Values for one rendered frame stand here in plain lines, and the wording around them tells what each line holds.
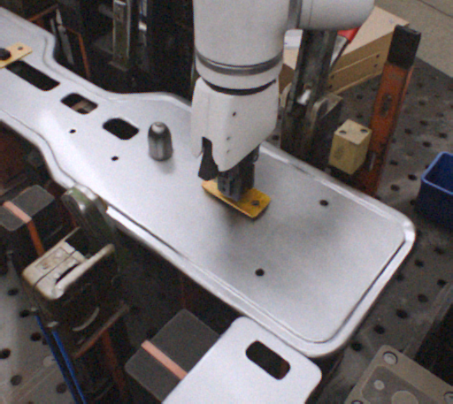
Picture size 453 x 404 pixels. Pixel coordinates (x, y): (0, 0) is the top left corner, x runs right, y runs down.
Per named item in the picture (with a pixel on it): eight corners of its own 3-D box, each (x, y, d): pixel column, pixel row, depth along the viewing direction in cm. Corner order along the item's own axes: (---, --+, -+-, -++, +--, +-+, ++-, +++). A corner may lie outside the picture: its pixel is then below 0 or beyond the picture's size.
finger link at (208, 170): (220, 105, 56) (241, 118, 61) (184, 171, 57) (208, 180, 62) (230, 110, 56) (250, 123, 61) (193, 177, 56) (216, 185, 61)
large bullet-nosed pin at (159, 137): (145, 161, 75) (140, 124, 70) (161, 148, 76) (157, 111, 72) (162, 171, 73) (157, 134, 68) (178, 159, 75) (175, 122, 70)
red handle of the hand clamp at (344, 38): (285, 96, 71) (349, -6, 72) (289, 103, 73) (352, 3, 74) (313, 110, 69) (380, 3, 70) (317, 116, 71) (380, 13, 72)
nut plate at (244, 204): (199, 186, 68) (198, 179, 68) (218, 168, 70) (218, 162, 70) (253, 218, 65) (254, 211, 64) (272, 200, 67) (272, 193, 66)
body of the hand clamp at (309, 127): (265, 259, 98) (280, 102, 73) (287, 235, 102) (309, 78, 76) (294, 278, 95) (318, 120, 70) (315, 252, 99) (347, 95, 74)
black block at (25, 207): (26, 338, 88) (-35, 218, 67) (80, 292, 94) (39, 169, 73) (60, 369, 84) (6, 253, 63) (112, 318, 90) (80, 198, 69)
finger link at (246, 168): (247, 125, 65) (245, 164, 70) (230, 139, 63) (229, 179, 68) (269, 136, 64) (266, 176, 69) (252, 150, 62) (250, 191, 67)
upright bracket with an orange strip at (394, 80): (327, 289, 94) (393, 26, 58) (332, 284, 95) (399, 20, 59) (342, 299, 92) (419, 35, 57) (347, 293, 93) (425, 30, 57)
